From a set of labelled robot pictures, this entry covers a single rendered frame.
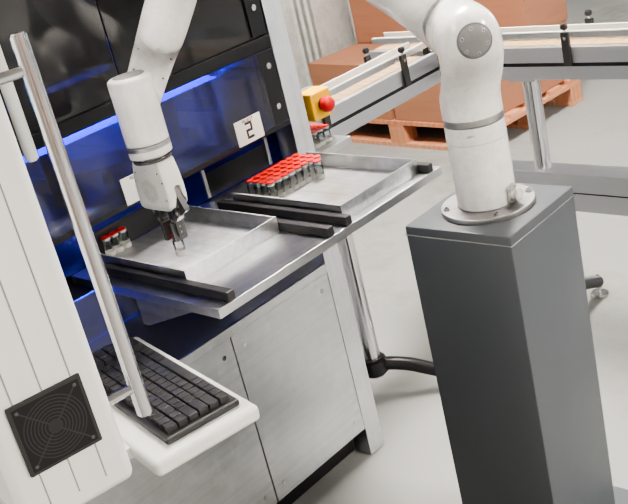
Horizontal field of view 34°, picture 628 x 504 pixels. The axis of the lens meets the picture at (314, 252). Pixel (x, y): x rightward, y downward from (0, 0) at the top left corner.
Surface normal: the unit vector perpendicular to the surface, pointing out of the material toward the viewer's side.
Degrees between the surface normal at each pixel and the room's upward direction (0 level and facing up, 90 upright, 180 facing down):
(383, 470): 0
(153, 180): 89
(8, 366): 90
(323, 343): 90
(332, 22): 90
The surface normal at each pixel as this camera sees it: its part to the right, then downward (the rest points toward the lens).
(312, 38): -0.64, 0.43
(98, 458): 0.58, 0.19
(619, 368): -0.22, -0.90
